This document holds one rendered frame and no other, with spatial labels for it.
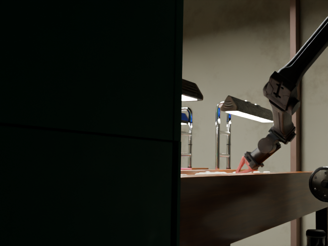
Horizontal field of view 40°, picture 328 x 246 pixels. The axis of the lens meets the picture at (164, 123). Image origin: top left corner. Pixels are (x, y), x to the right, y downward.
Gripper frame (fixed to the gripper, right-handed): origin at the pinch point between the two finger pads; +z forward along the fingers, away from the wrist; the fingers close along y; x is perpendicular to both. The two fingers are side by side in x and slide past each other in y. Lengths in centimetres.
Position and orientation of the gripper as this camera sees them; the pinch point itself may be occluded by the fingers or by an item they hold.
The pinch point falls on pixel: (237, 173)
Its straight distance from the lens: 179.6
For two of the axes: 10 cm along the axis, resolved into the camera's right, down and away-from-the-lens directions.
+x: 5.2, 7.5, -4.0
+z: -6.9, 6.5, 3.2
